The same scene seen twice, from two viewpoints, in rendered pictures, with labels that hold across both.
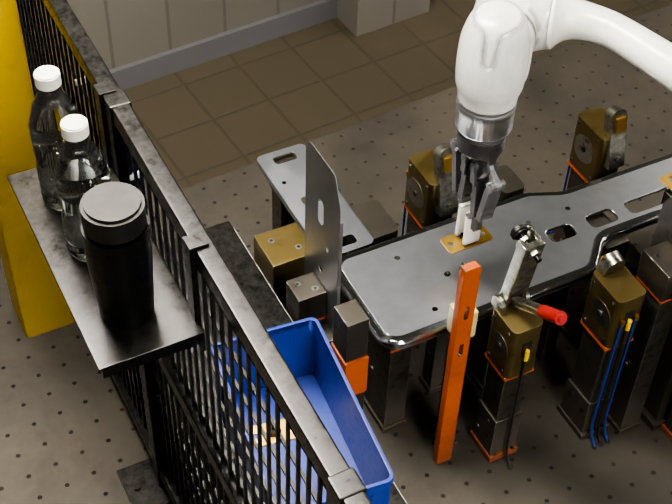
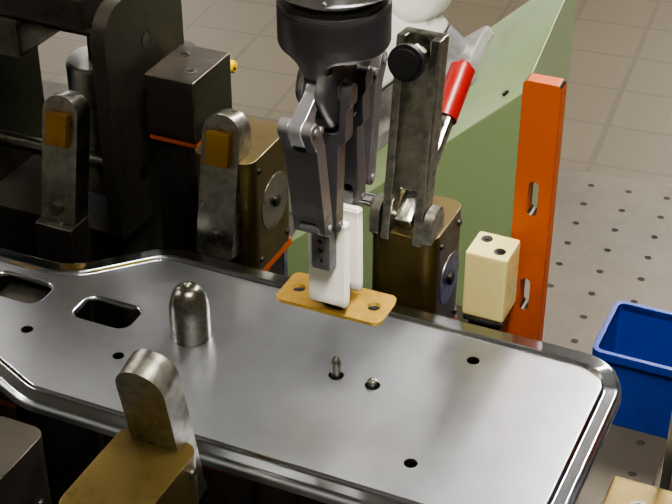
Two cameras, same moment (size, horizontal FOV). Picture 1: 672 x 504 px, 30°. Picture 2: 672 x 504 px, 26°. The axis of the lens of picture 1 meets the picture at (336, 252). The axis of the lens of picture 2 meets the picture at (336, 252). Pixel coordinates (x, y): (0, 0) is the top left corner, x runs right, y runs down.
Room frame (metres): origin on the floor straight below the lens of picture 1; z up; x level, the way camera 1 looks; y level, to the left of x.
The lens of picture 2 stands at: (2.01, 0.48, 1.68)
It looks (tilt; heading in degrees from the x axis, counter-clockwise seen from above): 33 degrees down; 233
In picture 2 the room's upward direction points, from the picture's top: straight up
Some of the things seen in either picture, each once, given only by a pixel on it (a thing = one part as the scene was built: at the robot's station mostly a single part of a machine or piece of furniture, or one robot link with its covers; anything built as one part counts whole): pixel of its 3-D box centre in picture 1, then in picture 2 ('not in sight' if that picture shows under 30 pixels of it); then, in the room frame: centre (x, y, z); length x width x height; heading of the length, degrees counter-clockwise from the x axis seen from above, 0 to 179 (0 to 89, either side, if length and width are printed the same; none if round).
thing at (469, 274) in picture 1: (454, 370); (521, 348); (1.29, -0.20, 0.95); 0.03 x 0.01 x 0.50; 118
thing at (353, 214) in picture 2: (472, 226); (342, 245); (1.47, -0.22, 1.11); 0.03 x 0.01 x 0.07; 118
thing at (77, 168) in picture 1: (84, 186); not in sight; (1.08, 0.30, 1.53); 0.07 x 0.07 x 0.20
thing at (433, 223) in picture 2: (498, 303); (433, 222); (1.34, -0.26, 1.06); 0.03 x 0.01 x 0.03; 28
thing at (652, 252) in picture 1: (641, 342); (199, 259); (1.40, -0.53, 0.91); 0.07 x 0.05 x 0.42; 28
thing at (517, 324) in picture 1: (509, 389); (417, 374); (1.32, -0.30, 0.87); 0.10 x 0.07 x 0.35; 28
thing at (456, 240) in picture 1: (466, 237); (336, 293); (1.48, -0.22, 1.08); 0.08 x 0.04 x 0.01; 118
